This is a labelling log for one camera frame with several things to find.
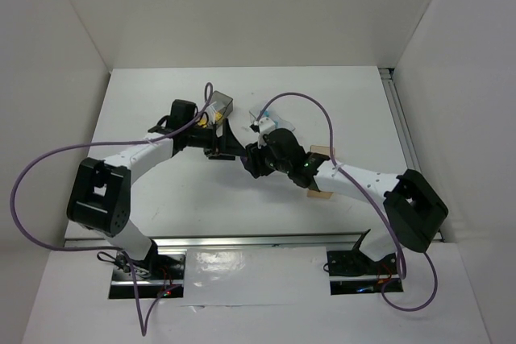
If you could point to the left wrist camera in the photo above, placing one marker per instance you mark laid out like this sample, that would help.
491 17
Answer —
214 105

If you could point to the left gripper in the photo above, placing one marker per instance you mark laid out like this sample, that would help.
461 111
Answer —
218 142

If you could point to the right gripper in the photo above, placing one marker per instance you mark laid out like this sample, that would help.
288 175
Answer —
255 159

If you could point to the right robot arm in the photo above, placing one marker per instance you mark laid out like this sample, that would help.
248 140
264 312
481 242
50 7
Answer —
367 186

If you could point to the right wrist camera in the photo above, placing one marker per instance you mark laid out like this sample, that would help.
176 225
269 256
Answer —
263 127

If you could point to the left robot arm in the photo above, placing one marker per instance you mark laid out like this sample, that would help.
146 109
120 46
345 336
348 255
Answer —
101 195

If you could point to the clear plastic container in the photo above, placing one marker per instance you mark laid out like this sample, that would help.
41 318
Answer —
256 112

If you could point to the aluminium side rail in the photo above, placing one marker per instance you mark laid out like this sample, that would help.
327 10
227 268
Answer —
407 142

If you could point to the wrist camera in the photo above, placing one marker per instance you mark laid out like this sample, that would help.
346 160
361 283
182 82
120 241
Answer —
263 127
214 105

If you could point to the smoky grey plastic container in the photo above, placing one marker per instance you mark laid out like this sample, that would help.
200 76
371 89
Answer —
226 100

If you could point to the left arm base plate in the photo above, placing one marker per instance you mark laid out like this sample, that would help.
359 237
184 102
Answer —
167 279

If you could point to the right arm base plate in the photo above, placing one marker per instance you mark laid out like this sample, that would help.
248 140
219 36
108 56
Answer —
352 273

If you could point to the aluminium front rail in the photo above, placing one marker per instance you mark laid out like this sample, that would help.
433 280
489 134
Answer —
269 240

